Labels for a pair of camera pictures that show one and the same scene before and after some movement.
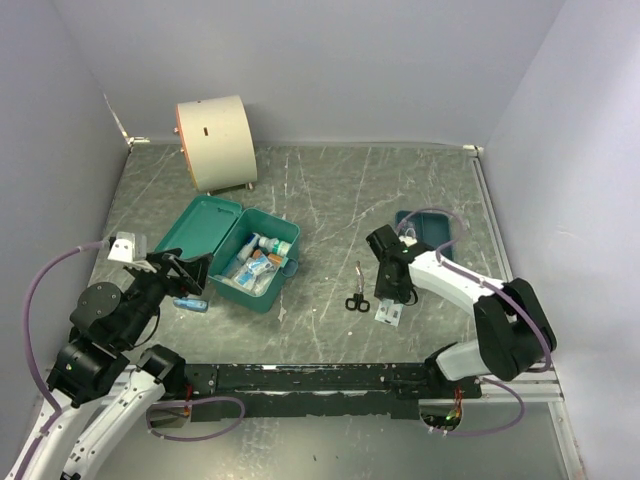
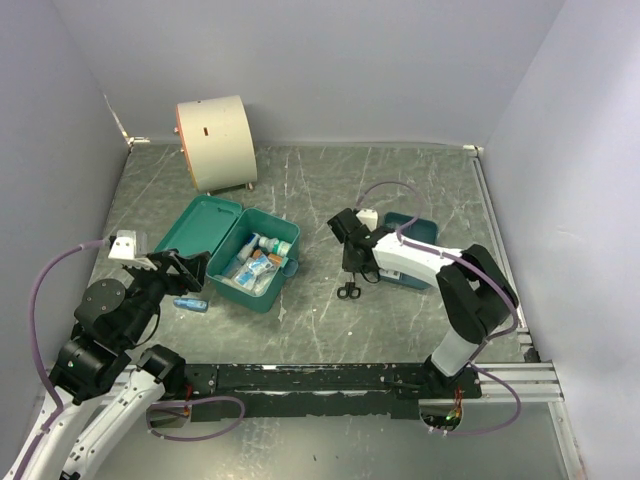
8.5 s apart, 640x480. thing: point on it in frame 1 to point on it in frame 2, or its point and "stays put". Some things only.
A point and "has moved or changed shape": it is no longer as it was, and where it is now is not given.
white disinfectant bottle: (275, 245) stays put
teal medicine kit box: (251, 250) stays put
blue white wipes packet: (246, 276) stays put
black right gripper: (383, 291) to (349, 265)
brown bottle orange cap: (275, 260) stays put
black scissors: (358, 300) has moved or changed shape
